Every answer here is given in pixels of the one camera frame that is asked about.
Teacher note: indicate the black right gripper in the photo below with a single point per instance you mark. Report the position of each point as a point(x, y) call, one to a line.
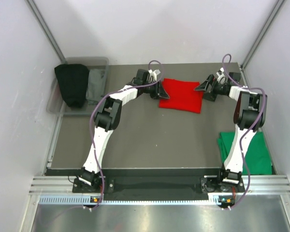
point(204, 86)

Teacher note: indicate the right aluminium corner post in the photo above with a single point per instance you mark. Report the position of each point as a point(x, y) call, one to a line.
point(261, 35)

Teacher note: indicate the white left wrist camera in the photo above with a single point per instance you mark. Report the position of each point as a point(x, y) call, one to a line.
point(153, 76)

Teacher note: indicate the grey plastic bin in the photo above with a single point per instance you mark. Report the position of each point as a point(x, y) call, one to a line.
point(57, 106)

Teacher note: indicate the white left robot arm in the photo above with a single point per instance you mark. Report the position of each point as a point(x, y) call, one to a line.
point(106, 118)

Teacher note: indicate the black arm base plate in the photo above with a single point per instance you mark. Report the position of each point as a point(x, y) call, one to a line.
point(150, 183)

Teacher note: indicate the aluminium corner post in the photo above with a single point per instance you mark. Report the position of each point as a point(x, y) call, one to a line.
point(261, 35)
point(45, 28)

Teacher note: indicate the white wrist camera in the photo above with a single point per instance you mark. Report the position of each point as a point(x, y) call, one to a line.
point(153, 76)
point(221, 78)

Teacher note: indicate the aluminium frame rail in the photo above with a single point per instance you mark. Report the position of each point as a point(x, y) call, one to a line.
point(259, 185)

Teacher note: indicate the slotted grey cable duct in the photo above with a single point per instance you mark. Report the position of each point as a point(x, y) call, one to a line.
point(93, 200)

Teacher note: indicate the red t shirt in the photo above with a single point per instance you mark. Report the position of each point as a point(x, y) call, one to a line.
point(182, 95)

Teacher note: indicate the grey t shirt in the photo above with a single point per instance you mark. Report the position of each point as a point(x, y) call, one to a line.
point(95, 87)

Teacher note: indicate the black t shirt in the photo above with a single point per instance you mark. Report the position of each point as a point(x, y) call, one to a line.
point(72, 81)

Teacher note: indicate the left aluminium corner post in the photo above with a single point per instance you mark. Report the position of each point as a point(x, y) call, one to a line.
point(45, 28)

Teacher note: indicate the green folded t shirt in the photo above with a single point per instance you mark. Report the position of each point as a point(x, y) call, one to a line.
point(257, 157)

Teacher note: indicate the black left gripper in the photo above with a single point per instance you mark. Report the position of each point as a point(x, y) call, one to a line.
point(159, 92)

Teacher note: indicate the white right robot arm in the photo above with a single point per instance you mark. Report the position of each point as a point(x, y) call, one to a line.
point(249, 116)

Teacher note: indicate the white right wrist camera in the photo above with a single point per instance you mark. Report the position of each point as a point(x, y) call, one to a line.
point(221, 78)

